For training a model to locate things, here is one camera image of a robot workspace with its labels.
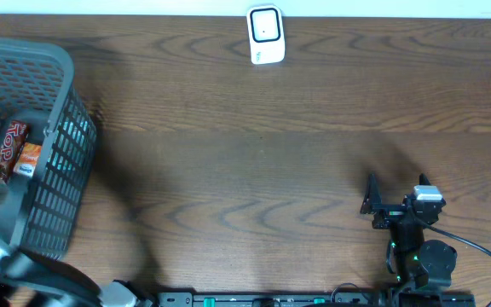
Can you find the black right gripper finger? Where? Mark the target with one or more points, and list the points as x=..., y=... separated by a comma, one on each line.
x=372, y=199
x=423, y=180

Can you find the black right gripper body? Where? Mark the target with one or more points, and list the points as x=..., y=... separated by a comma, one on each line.
x=390, y=213

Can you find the small orange snack box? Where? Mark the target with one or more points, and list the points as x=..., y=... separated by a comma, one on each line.
x=28, y=159

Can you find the red Top chocolate bar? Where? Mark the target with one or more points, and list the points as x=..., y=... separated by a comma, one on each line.
x=13, y=141

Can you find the teal white snack packet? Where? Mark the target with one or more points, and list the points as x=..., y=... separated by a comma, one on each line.
x=71, y=146

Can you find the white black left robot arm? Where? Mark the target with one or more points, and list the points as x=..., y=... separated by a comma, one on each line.
x=58, y=284

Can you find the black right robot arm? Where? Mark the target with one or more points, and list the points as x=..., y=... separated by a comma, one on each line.
x=423, y=267

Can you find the grey plastic mesh basket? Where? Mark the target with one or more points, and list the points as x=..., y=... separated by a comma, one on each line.
x=38, y=211

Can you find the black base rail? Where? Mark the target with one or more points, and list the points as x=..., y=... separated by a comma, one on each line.
x=345, y=295

